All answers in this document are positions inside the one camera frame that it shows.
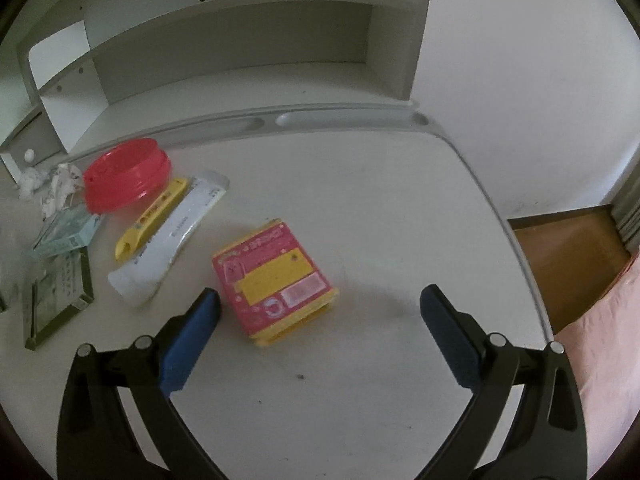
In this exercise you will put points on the white tissue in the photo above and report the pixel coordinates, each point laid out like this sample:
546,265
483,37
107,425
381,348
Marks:
31,180

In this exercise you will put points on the grey curtain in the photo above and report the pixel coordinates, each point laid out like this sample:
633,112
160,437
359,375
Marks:
626,211

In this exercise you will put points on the red plastic bowl lid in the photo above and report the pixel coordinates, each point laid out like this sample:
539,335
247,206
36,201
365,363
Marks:
125,174

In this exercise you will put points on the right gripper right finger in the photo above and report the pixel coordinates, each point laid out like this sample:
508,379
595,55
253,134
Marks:
547,436

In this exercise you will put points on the pink yellow box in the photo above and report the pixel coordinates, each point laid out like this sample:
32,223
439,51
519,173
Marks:
271,283

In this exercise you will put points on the yellow plastic tube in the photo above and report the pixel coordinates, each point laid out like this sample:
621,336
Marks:
151,219

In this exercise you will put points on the light blue carton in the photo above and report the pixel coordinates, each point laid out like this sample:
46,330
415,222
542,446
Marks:
65,231

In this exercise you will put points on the dark green box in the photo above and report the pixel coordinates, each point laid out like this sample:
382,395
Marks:
59,289

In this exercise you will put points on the white drawer knob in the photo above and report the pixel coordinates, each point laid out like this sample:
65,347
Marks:
29,155

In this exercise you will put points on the white desk hutch shelf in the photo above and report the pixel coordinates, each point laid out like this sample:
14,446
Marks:
78,76

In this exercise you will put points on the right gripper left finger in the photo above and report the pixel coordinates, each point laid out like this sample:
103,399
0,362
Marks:
95,439

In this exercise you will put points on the pink bedding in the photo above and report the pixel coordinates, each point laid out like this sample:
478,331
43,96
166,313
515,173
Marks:
603,348

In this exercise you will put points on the white paper ball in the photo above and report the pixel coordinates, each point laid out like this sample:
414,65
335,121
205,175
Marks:
66,180

